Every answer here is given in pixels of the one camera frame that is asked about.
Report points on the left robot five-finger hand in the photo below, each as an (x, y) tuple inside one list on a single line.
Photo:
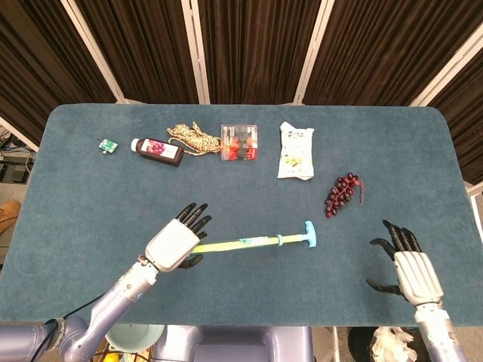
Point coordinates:
[(170, 245)]

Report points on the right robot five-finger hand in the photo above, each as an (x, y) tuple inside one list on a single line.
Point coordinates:
[(419, 275)]

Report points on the light blue syringe barrel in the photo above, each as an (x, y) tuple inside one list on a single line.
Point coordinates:
[(226, 244)]

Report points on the left purple robot arm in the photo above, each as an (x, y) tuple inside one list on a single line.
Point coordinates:
[(113, 301)]

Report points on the white crumpled bin bag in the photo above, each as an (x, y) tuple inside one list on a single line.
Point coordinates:
[(392, 345)]

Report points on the black trash bin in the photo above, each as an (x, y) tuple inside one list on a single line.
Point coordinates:
[(358, 345)]

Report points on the pale green plastic basin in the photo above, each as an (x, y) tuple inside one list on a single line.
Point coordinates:
[(139, 335)]

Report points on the dark brown labelled bottle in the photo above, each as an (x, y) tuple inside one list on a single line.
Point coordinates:
[(158, 150)]

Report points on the blue felt table mat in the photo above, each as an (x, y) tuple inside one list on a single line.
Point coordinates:
[(264, 286)]

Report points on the dark red plastic grape bunch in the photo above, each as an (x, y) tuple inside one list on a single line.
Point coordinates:
[(341, 194)]

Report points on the small green circuit board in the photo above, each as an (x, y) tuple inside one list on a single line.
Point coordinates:
[(107, 145)]

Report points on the purple robot torso base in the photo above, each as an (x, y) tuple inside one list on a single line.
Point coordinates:
[(234, 345)]

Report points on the clear box red black pieces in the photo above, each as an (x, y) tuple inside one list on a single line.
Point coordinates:
[(239, 142)]

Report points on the small yellow object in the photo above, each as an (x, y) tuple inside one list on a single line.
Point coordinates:
[(111, 357)]

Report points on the white snack bag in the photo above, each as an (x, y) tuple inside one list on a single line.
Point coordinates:
[(296, 151)]

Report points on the dark brown pleated curtain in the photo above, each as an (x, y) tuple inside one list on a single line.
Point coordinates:
[(253, 49), (377, 49), (468, 124), (143, 49), (37, 68)]

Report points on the black electronics box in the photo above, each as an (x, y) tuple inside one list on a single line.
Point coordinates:
[(13, 173)]

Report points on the white partition frame post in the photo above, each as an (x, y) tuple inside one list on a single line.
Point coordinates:
[(449, 64), (94, 49), (196, 49), (19, 134), (312, 49)]

